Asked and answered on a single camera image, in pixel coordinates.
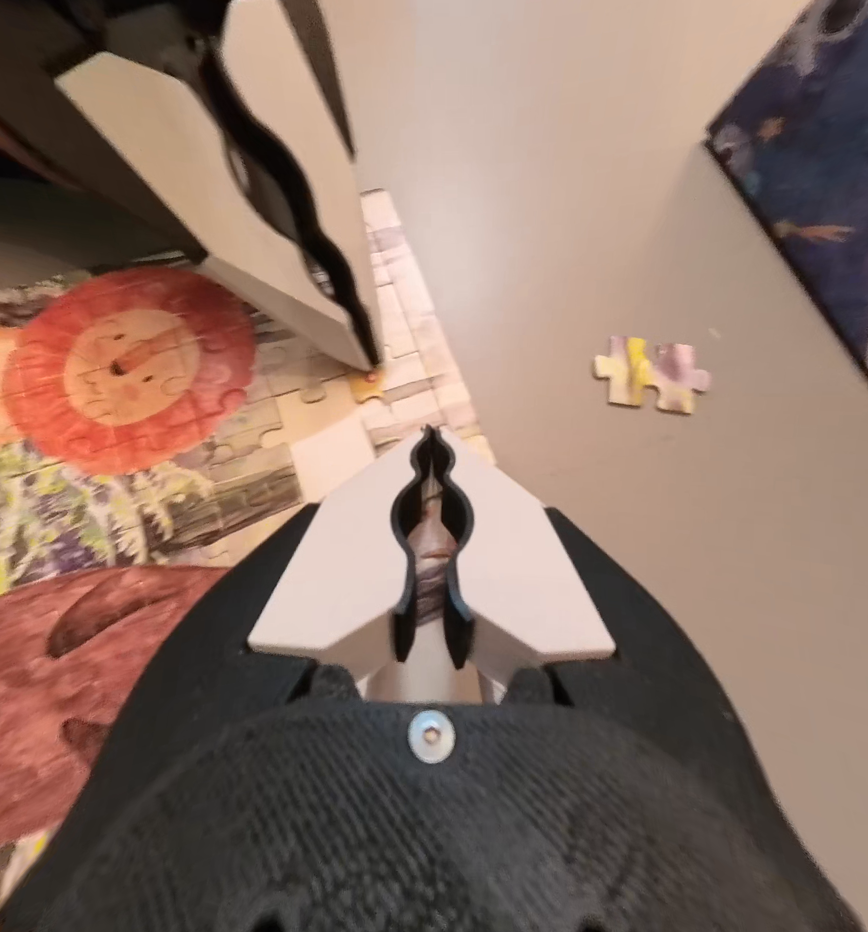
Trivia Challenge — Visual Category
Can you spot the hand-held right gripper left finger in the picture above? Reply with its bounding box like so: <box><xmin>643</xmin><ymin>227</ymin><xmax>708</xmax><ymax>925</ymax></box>
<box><xmin>247</xmin><ymin>426</ymin><xmax>435</xmax><ymax>694</ymax></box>

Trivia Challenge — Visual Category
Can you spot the illustrated jigsaw puzzle board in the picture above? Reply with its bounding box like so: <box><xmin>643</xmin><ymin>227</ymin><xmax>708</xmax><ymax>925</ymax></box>
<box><xmin>0</xmin><ymin>188</ymin><xmax>497</xmax><ymax>918</ymax></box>

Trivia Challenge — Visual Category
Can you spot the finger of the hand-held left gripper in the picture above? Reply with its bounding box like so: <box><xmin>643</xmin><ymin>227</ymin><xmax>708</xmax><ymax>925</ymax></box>
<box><xmin>198</xmin><ymin>0</ymin><xmax>382</xmax><ymax>364</ymax></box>
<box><xmin>55</xmin><ymin>51</ymin><xmax>378</xmax><ymax>368</ymax></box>

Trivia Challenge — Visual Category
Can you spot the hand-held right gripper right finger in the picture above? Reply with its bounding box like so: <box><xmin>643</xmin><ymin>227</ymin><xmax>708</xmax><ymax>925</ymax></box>
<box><xmin>433</xmin><ymin>430</ymin><xmax>617</xmax><ymax>703</ymax></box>

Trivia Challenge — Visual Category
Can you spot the colourful illustrated puzzle box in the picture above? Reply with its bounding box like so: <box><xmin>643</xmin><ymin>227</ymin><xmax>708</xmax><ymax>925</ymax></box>
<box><xmin>705</xmin><ymin>0</ymin><xmax>868</xmax><ymax>423</ymax></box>

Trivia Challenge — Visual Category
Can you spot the yellow cream puzzle piece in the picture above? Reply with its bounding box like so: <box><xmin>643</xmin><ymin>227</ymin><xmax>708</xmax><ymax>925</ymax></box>
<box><xmin>593</xmin><ymin>335</ymin><xmax>712</xmax><ymax>416</ymax></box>

